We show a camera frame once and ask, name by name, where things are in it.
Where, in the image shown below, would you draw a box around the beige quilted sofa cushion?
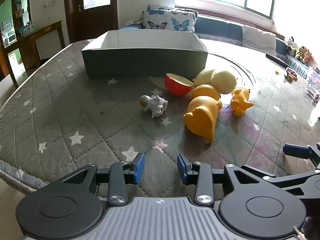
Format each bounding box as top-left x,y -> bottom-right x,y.
242,25 -> 277,55

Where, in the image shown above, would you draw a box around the black white plush toy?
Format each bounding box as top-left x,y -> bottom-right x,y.
285,36 -> 298,53

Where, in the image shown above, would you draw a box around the dark blue sofa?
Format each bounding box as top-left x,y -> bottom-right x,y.
120,14 -> 285,55

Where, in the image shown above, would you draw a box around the brown wooden sideboard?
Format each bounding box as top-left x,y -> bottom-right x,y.
19,21 -> 66,69

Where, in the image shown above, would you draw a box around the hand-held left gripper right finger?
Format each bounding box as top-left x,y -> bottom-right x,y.
177,153 -> 283,208

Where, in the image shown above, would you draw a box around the colourful picture book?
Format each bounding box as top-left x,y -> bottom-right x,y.
306,69 -> 320,100

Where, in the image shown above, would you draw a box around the glass pitcher and cups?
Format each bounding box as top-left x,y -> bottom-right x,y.
19,21 -> 34,35

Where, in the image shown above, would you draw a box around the large butterfly print pillow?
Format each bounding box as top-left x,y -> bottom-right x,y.
142,9 -> 198,32

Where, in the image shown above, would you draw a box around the small toy car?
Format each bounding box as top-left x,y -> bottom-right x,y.
285,67 -> 298,82

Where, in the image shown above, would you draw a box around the brown wooden door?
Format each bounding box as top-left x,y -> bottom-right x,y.
64,0 -> 119,45

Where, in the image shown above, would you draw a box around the dark wooden shelf cabinet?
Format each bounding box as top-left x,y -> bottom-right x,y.
0,0 -> 32,80

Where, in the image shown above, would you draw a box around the white yellow carton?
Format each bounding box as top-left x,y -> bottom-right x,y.
7,49 -> 20,73

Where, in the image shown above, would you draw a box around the colourful plush toys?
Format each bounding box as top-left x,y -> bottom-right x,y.
295,46 -> 313,64

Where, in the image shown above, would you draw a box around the round orange rubber toy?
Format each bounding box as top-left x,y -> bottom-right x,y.
192,84 -> 222,101

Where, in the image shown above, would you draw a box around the red toy apple half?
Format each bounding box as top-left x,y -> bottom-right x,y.
164,73 -> 195,96

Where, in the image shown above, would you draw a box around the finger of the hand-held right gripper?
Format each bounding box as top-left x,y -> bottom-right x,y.
241,164 -> 320,200
283,142 -> 320,172

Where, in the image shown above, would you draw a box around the small butterfly print pillow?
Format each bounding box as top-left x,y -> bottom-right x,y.
147,3 -> 175,12

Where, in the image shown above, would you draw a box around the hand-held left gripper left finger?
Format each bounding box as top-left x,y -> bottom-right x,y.
61,152 -> 145,207

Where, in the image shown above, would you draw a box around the black remote control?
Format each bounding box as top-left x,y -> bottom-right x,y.
265,53 -> 292,68

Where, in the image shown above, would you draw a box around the large orange rubber duck toy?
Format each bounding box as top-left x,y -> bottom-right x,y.
183,95 -> 223,143

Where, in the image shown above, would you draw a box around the white astronaut figurine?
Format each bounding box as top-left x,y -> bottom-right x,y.
139,94 -> 169,119

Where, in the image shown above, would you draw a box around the blue sofa armrest cover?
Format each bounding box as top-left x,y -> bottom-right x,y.
119,23 -> 143,30

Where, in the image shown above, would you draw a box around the yellow plush chick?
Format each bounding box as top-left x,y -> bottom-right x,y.
192,69 -> 237,95

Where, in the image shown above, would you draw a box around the small orange animal toy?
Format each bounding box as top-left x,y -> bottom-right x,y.
230,87 -> 255,117

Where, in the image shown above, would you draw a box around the grey cardboard box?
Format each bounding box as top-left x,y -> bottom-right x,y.
81,30 -> 209,78

